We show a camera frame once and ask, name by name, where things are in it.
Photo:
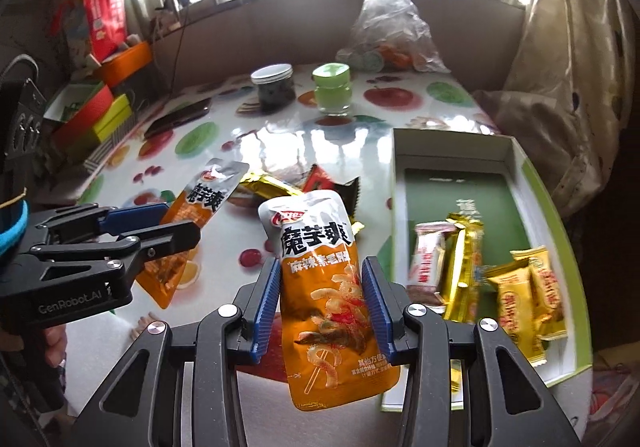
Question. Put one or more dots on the yellow-green box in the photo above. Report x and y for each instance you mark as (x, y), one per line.
(112, 117)

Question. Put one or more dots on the orange box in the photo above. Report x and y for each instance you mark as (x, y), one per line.
(125, 62)

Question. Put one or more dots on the white foam sheet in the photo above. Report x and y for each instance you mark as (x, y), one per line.
(100, 367)

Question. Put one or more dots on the grey striped box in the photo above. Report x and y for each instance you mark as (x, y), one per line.
(110, 147)

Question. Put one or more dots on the colourful bedding cloth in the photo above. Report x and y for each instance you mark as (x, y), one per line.
(615, 392)

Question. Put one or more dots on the black phone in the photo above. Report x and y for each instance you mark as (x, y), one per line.
(177, 117)

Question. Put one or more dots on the clear plastic bag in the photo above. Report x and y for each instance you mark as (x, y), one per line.
(390, 27)

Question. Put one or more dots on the person's left hand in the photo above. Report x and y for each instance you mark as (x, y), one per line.
(55, 347)

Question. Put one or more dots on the gold peanut candy packet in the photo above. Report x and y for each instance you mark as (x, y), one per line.
(547, 287)
(515, 312)

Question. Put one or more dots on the fruit print plastic tablecloth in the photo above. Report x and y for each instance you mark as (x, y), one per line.
(225, 142)

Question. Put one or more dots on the red paper bag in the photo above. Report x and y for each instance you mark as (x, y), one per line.
(105, 12)

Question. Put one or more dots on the red box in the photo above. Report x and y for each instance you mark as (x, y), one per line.
(85, 119)

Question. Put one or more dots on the green and white cardboard box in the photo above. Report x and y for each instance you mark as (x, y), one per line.
(450, 167)

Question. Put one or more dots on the bright red snack packet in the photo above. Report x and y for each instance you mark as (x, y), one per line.
(347, 199)

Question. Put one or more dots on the cream patterned curtain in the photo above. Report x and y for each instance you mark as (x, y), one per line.
(570, 77)

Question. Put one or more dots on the small gold wrapper packet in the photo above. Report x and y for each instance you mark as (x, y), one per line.
(270, 184)

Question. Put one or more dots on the clear jar with dark contents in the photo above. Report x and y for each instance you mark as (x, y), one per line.
(272, 89)

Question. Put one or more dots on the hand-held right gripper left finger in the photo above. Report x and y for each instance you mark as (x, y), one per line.
(265, 307)

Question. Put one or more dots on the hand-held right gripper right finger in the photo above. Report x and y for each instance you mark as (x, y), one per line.
(377, 307)

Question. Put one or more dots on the green lidded jar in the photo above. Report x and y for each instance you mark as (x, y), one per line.
(332, 89)

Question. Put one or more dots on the orange konjac snack pouch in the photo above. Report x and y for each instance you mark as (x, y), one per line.
(325, 277)
(200, 199)

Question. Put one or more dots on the white and maroon snack packet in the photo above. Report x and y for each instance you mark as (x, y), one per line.
(425, 257)

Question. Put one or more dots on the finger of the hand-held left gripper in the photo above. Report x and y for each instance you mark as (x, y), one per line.
(165, 239)
(135, 217)

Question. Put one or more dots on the long gold snack bar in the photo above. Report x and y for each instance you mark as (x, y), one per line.
(462, 267)

